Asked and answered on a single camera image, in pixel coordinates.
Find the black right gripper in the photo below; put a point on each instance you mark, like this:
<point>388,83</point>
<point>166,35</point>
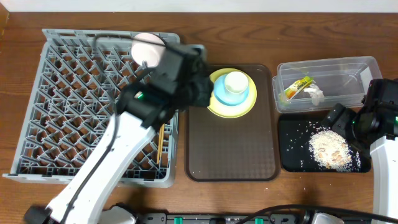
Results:
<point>337,116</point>

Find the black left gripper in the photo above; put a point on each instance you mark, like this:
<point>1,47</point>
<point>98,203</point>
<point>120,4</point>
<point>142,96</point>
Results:
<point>201,93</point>

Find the white tissue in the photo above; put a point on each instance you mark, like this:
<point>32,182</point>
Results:
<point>315,93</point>

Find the light blue saucer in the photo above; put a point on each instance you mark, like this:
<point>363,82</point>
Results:
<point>226,97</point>

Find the white bowl with food residue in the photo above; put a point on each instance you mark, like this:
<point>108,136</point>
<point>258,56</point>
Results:
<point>147,48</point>

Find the yellow-green plate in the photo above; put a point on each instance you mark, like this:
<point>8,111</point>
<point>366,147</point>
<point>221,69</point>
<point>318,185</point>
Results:
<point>225,111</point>

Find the yellow green snack wrapper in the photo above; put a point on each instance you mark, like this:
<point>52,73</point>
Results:
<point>297,87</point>

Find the white cup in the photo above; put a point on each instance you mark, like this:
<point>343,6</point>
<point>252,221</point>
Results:
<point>236,82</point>

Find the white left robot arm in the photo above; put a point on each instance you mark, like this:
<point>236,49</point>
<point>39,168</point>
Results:
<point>138,115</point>

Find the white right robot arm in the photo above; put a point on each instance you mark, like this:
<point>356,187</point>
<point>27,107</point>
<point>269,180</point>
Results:
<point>373,131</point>

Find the pile of rice and scraps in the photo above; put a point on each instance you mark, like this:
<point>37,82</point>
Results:
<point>330,151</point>

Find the clear plastic container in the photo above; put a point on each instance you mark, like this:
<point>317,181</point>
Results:
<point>342,80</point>

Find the black plastic tray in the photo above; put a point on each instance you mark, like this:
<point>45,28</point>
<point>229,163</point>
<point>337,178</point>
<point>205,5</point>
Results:
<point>294,133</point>

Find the brown serving tray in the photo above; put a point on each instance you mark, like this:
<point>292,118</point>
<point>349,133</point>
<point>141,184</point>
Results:
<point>235,149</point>

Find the grey plastic dish rack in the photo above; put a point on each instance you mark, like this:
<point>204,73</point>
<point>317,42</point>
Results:
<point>80,75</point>

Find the black base rail with buttons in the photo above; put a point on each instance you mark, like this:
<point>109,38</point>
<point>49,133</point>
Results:
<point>277,218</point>

